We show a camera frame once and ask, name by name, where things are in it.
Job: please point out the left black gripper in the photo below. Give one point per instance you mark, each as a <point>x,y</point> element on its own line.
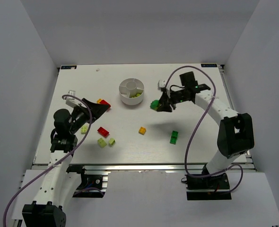
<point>86,108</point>

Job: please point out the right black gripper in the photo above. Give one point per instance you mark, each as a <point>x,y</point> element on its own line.
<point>169,100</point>

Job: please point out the green black lego stack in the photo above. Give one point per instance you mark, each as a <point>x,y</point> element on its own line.
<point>155,105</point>

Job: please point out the green long lego brick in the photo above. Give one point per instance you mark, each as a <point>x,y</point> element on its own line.
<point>174,137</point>

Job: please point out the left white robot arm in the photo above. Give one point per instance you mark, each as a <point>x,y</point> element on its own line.
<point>60,180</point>

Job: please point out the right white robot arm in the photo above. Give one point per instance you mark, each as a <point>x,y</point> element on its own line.
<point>235,135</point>

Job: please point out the red and orange lego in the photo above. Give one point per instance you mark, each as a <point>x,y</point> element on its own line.
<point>103,102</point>

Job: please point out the red lego brick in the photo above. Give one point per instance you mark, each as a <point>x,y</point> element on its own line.
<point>102,131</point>

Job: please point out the pale green lego brick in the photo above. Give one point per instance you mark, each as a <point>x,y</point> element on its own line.
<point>84,129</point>

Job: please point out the light green lego brick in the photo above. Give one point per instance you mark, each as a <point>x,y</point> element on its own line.
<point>101,142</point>

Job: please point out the white round divided container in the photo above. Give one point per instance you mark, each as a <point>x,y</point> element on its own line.
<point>130,87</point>

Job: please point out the light green sloped lego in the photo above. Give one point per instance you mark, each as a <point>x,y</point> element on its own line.
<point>111,142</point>

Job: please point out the orange lego brick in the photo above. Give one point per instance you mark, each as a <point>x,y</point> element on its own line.
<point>142,130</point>

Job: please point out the right blue table label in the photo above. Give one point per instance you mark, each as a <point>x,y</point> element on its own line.
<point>209,65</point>

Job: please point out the blue table label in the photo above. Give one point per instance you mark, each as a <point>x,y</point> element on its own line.
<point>209,65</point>
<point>68,67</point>

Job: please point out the left blue table label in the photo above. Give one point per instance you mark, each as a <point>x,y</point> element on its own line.
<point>68,67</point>

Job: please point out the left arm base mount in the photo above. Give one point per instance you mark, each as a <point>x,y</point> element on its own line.
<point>91,185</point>

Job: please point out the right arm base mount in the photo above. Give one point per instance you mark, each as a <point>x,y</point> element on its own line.
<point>215,188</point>

